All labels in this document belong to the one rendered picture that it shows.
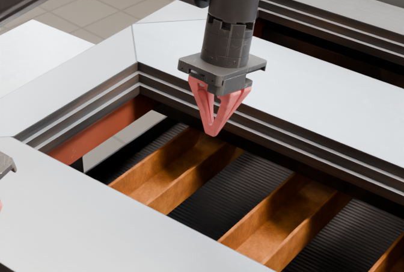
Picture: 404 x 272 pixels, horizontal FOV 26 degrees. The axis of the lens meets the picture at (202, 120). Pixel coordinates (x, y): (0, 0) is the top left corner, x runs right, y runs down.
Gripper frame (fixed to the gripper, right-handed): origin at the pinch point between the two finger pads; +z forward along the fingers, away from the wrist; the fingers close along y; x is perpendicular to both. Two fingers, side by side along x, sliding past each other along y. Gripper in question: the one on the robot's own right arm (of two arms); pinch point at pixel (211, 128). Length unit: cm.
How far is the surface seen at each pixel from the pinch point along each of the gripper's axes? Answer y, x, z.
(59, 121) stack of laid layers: -1.5, -27.1, 9.9
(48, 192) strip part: 12.5, -14.5, 11.5
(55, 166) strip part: 8.3, -17.8, 10.5
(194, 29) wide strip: -32.0, -27.4, 0.8
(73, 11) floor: -160, -176, 60
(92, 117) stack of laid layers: -7.5, -26.2, 10.4
